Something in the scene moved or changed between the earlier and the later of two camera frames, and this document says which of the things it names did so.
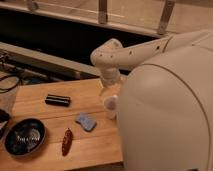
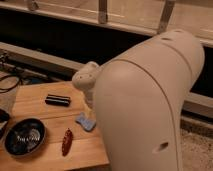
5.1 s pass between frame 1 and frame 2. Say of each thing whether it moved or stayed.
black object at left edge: stayed
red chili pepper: stayed
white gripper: moved
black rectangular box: stayed
